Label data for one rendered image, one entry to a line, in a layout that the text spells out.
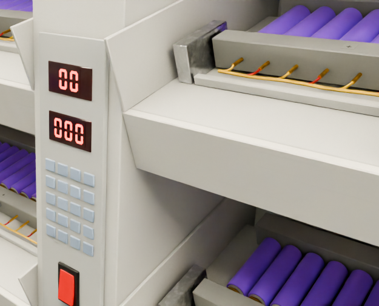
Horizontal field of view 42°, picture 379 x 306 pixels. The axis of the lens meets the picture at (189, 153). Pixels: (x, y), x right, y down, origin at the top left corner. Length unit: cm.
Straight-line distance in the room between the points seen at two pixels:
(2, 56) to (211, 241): 26
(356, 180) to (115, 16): 18
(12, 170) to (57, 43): 32
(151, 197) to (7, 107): 15
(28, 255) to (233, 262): 21
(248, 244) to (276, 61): 21
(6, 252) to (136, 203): 23
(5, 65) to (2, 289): 21
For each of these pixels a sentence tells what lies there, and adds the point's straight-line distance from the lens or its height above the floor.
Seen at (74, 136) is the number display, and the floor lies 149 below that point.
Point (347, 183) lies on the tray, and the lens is 26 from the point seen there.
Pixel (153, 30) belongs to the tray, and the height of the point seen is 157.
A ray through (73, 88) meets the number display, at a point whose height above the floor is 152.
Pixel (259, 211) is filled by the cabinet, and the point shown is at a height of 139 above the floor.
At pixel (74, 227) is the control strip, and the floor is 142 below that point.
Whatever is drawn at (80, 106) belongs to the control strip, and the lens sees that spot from 35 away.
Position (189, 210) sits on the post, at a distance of 42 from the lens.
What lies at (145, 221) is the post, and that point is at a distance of 38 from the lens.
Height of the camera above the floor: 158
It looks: 16 degrees down
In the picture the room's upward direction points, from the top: 4 degrees clockwise
